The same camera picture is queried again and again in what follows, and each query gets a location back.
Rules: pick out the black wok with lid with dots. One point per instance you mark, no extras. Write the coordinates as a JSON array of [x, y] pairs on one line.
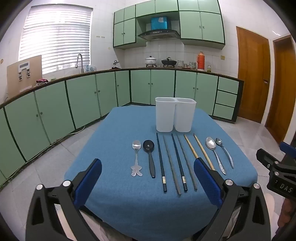
[[168, 62]]

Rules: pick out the blue box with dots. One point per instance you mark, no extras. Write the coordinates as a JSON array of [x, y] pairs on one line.
[[159, 23]]

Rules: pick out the white window blind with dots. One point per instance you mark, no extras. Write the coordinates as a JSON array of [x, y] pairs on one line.
[[55, 39]]

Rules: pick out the steel kitchen faucet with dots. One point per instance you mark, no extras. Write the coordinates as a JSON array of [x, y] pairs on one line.
[[81, 62]]

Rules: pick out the orange thermos flask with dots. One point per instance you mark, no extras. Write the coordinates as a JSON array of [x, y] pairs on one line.
[[201, 61]]

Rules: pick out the small steel spoon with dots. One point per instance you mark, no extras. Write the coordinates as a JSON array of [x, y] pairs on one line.
[[219, 141]]

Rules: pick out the large steel spoon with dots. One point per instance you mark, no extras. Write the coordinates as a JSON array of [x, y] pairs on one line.
[[211, 142]]

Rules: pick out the black plastic spoon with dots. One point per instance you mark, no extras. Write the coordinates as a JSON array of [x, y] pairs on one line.
[[148, 145]]

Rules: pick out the white cooking pot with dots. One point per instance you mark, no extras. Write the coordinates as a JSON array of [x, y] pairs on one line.
[[150, 61]]

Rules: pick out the plain wooden door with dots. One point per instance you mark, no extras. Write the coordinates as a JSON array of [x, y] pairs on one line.
[[284, 92]]

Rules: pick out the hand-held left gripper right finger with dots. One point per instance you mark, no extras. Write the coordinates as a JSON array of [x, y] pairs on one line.
[[205, 180]]

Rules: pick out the wooden chopstick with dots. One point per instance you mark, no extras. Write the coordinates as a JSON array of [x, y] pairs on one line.
[[190, 146], [203, 150]]

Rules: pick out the green upper wall cabinets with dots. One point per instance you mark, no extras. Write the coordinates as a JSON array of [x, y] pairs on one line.
[[192, 25]]

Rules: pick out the black range hood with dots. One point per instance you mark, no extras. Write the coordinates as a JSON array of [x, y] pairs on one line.
[[159, 35]]

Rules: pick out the green lower kitchen cabinets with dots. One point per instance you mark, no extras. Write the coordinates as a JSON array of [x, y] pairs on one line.
[[81, 102]]

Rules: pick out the clear bottles by sink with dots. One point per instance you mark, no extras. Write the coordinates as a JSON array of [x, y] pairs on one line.
[[90, 69]]

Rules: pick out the blue tablecloth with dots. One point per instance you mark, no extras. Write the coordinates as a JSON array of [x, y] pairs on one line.
[[127, 208]]

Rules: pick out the person's right hand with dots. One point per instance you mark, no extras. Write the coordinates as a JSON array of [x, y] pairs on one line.
[[285, 213]]

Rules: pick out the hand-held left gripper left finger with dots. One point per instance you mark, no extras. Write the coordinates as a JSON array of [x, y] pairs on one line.
[[91, 178]]

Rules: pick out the red cloth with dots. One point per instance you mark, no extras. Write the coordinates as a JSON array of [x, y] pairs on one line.
[[41, 81]]

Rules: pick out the white two-compartment utensil holder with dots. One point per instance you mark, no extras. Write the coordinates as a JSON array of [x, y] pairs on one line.
[[165, 115]]

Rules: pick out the patterned glass jar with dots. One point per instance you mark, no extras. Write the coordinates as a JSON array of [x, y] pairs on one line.
[[192, 65]]

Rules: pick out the grey metal chopstick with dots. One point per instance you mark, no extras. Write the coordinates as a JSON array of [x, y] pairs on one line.
[[186, 161], [171, 163]]

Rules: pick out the black chopstick with metal band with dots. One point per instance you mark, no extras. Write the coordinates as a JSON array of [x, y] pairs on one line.
[[161, 162], [178, 160]]

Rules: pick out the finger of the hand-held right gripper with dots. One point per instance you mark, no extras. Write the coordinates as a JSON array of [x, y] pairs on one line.
[[264, 157], [288, 147]]

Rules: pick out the brown cardboard box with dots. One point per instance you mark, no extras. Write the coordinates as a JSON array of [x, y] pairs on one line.
[[34, 67]]

